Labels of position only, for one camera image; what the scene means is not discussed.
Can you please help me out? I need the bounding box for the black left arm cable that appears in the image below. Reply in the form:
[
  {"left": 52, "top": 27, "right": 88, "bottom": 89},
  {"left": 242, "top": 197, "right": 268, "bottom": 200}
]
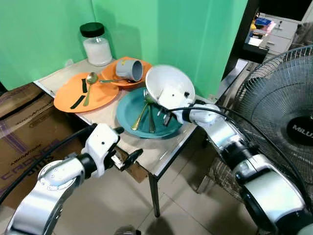
[{"left": 0, "top": 124, "right": 97, "bottom": 206}]

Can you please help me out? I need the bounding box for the brown blanket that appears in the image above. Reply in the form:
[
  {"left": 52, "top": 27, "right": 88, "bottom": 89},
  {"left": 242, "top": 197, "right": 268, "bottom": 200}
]
[{"left": 292, "top": 22, "right": 313, "bottom": 49}]

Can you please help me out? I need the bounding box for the green backdrop cloth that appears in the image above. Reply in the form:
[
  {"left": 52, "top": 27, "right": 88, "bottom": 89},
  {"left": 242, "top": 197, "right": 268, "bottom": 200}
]
[{"left": 0, "top": 0, "right": 249, "bottom": 98}]

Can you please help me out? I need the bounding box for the glass jar with black lid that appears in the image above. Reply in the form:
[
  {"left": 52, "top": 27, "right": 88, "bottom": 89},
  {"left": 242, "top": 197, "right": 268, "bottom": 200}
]
[{"left": 80, "top": 22, "right": 114, "bottom": 67}]

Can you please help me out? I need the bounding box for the slim gold spoon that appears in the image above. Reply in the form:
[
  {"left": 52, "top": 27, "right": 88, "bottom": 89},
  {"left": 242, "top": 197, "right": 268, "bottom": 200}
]
[{"left": 131, "top": 95, "right": 151, "bottom": 132}]

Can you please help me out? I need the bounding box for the grey Milux floor fan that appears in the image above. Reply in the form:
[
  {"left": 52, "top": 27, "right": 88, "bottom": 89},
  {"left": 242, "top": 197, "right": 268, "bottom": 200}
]
[{"left": 233, "top": 45, "right": 313, "bottom": 196}]

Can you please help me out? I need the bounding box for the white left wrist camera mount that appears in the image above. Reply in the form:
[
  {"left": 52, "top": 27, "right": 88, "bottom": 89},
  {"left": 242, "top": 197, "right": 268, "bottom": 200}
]
[{"left": 82, "top": 123, "right": 122, "bottom": 178}]

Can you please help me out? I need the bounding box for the pink packet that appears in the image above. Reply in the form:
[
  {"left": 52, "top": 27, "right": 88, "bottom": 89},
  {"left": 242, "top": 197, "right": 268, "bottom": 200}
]
[{"left": 263, "top": 23, "right": 278, "bottom": 36}]

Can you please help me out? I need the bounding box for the plain brown cardboard box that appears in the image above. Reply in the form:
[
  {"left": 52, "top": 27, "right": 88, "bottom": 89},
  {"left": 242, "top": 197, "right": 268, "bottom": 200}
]
[{"left": 0, "top": 82, "right": 50, "bottom": 119}]

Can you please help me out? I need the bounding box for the large orange oval plate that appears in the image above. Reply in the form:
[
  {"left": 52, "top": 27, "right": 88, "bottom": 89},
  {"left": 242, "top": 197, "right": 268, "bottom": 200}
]
[{"left": 54, "top": 72, "right": 120, "bottom": 113}]

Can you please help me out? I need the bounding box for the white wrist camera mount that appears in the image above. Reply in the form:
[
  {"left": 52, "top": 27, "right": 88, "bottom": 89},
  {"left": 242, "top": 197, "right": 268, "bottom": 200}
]
[
  {"left": 82, "top": 123, "right": 122, "bottom": 178},
  {"left": 182, "top": 102, "right": 221, "bottom": 126}
]

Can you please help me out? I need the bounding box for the grey robot foot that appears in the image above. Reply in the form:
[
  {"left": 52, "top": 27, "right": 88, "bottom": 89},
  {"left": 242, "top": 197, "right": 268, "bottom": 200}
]
[{"left": 113, "top": 225, "right": 143, "bottom": 235}]

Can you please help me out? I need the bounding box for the teal round plate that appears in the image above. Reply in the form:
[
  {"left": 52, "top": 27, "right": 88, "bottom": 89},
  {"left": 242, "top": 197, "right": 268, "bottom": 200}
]
[{"left": 116, "top": 87, "right": 184, "bottom": 139}]

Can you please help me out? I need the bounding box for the white bowl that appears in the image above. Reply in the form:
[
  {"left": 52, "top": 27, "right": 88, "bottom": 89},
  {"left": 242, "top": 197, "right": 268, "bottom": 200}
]
[{"left": 145, "top": 64, "right": 196, "bottom": 110}]

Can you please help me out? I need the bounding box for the white drawer cabinet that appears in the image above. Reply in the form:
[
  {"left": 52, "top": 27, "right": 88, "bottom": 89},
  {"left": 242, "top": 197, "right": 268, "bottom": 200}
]
[{"left": 246, "top": 12, "right": 302, "bottom": 55}]

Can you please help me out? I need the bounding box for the printed cardboard box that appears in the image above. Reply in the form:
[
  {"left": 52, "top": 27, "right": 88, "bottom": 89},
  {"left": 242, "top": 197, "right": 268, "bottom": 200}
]
[{"left": 0, "top": 98, "right": 94, "bottom": 210}]

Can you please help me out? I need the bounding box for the beige metal-legged table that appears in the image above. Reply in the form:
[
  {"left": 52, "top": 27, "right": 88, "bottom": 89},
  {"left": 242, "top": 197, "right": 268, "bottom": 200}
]
[{"left": 33, "top": 57, "right": 251, "bottom": 219}]

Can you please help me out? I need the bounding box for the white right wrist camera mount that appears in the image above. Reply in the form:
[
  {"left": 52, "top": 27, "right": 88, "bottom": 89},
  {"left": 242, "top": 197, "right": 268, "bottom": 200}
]
[{"left": 182, "top": 102, "right": 221, "bottom": 126}]

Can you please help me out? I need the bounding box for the small orange round plate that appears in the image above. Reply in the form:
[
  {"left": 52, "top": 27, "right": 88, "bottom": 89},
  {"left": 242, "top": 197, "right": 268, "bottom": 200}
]
[{"left": 100, "top": 57, "right": 153, "bottom": 89}]

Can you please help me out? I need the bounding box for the blue box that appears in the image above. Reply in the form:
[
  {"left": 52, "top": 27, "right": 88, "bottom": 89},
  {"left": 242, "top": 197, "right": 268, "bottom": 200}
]
[{"left": 254, "top": 18, "right": 272, "bottom": 28}]

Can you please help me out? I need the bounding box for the grey ceramic cup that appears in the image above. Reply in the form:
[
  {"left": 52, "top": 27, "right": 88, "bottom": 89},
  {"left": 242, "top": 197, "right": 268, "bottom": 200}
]
[{"left": 115, "top": 58, "right": 144, "bottom": 82}]

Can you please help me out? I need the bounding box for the gold spoon with round bowl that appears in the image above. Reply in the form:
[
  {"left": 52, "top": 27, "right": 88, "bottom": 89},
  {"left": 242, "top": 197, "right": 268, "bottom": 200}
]
[{"left": 83, "top": 72, "right": 99, "bottom": 107}]

